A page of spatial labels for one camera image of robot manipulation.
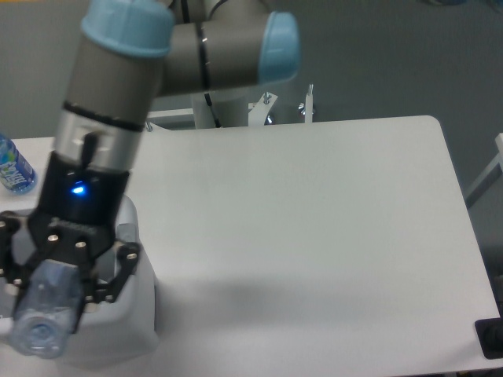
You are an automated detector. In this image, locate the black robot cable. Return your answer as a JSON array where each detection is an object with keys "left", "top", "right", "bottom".
[{"left": 203, "top": 92, "right": 223, "bottom": 129}]

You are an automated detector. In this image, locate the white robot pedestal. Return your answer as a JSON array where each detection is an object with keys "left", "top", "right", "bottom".
[{"left": 191, "top": 87, "right": 276, "bottom": 129}]

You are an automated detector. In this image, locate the blue labelled water bottle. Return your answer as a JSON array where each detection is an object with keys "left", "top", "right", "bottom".
[{"left": 1, "top": 134, "right": 37, "bottom": 195}]

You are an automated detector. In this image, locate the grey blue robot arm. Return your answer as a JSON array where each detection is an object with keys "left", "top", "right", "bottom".
[{"left": 1, "top": 1, "right": 300, "bottom": 335}]

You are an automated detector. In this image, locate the black clamp at table edge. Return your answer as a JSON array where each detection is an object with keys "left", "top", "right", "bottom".
[{"left": 475, "top": 317, "right": 502, "bottom": 360}]

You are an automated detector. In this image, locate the white pedestal foot bracket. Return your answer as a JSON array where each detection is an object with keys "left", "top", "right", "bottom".
[{"left": 145, "top": 83, "right": 318, "bottom": 133}]

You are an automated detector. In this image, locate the white trash can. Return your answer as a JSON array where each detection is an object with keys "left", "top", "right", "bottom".
[{"left": 0, "top": 194, "right": 160, "bottom": 370}]

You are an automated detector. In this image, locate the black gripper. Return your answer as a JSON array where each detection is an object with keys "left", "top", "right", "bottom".
[{"left": 1, "top": 152, "right": 141, "bottom": 334}]

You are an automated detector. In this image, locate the white frame at right edge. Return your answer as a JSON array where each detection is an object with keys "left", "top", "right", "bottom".
[{"left": 464, "top": 134, "right": 502, "bottom": 209}]

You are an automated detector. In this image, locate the clear plastic bottle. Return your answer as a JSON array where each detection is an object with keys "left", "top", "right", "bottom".
[{"left": 9, "top": 260, "right": 83, "bottom": 359}]

